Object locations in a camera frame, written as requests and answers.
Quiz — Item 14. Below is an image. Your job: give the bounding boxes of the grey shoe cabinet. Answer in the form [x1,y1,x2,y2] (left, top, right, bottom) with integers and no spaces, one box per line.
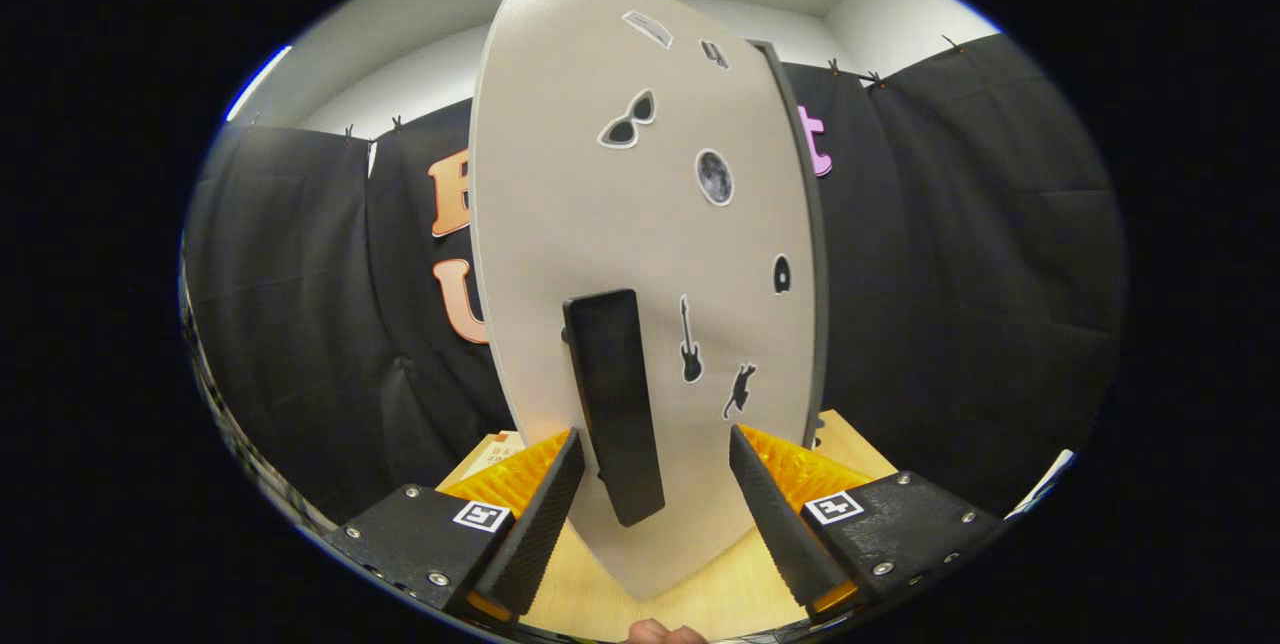
[748,39,831,422]

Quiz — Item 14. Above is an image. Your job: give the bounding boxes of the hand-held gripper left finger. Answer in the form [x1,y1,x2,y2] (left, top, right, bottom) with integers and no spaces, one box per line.
[323,427,587,627]

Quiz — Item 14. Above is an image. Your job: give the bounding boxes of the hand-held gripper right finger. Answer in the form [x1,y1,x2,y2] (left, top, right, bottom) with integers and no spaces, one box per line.
[728,424,1005,619]

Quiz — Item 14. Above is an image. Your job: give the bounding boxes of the black door handle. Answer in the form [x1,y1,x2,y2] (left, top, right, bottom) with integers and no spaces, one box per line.
[561,288,667,528]

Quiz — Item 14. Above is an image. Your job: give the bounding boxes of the beige shoe cabinet door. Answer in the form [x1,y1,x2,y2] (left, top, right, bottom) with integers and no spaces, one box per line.
[468,0,816,602]

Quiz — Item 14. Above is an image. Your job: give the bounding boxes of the book with beige orange cover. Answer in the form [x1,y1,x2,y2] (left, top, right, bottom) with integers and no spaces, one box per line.
[460,431,526,480]

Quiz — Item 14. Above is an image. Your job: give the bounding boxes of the slanted ceiling light panel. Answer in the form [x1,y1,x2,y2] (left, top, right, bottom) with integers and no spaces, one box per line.
[225,45,294,123]

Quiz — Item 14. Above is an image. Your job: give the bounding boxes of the black backdrop cloth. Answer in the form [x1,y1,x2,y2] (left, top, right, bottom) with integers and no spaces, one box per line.
[180,32,1129,525]

